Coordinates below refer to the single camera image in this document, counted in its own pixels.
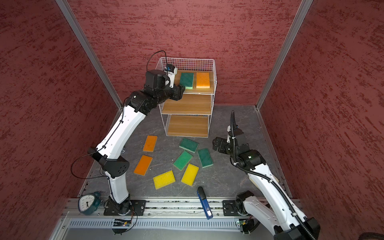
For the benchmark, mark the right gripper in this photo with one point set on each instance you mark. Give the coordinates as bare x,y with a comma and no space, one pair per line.
223,141

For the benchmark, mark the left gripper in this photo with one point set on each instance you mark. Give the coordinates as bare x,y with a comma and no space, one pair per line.
178,92

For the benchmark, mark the dark green sponge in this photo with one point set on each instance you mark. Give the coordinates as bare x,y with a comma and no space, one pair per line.
189,145
205,158
187,80

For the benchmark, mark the orange sponge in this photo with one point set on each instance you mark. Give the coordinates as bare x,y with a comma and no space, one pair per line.
143,165
150,143
203,80

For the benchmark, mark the yellow sponge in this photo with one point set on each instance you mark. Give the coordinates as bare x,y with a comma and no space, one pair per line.
164,179
190,175

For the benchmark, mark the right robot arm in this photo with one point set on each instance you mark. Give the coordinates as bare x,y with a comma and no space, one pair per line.
281,216

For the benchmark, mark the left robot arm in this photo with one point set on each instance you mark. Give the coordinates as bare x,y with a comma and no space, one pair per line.
108,152

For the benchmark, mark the middle wooden shelf board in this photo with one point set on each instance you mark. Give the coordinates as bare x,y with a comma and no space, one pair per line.
190,104

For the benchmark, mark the bottom wooden shelf board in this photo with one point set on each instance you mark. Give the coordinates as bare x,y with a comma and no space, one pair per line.
188,126

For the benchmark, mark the dark green sponge top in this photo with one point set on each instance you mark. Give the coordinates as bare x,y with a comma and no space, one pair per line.
189,145

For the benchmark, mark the bright green sponge middle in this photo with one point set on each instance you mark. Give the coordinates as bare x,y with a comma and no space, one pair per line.
182,160

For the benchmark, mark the blue black stapler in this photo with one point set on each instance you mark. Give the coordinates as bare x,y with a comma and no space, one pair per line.
204,202

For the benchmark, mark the teal alarm clock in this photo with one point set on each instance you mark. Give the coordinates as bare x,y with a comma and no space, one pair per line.
88,204

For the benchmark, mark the left circuit board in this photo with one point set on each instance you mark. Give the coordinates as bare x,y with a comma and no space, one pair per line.
122,223

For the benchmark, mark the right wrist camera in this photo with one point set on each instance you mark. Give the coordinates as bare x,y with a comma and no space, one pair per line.
233,133

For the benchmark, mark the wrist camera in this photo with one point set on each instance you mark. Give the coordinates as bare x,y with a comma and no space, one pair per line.
233,133
171,72

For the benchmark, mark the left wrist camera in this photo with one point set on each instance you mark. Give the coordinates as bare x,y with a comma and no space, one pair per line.
171,72

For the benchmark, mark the white wire shelf rack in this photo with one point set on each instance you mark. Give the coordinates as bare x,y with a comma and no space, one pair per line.
207,65

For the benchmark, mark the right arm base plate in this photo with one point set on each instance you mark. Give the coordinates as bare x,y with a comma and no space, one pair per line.
234,208

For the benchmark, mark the aluminium mounting rail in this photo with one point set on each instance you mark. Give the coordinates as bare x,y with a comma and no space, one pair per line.
166,208

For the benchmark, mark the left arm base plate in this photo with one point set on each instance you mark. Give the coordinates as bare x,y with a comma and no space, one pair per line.
126,208

